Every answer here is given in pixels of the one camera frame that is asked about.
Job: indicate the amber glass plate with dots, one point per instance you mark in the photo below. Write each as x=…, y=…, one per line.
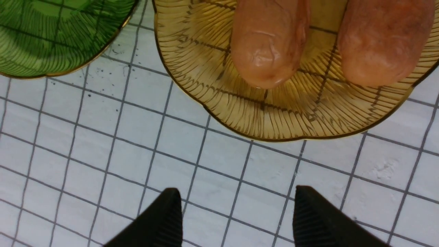
x=317, y=103

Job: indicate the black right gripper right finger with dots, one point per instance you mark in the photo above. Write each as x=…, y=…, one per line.
x=318, y=223

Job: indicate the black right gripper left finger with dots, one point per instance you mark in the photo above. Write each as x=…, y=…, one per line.
x=160, y=225

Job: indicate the green glass plate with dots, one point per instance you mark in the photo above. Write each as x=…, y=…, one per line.
x=48, y=38

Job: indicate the brown potato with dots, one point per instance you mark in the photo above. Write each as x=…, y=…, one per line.
x=380, y=41
x=268, y=39

